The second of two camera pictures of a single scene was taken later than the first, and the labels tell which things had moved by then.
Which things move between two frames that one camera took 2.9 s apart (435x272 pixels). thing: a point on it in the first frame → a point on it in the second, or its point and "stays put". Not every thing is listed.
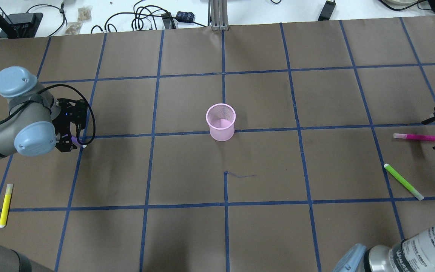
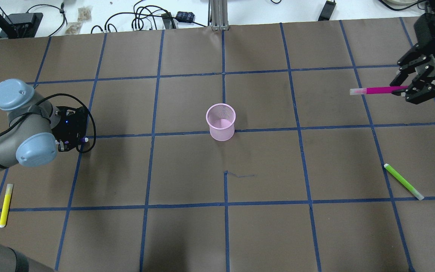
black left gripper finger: x=64 y=143 stays put
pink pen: x=398 y=135 → x=367 y=90
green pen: x=419 y=195 stays put
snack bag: x=84 y=14 stays put
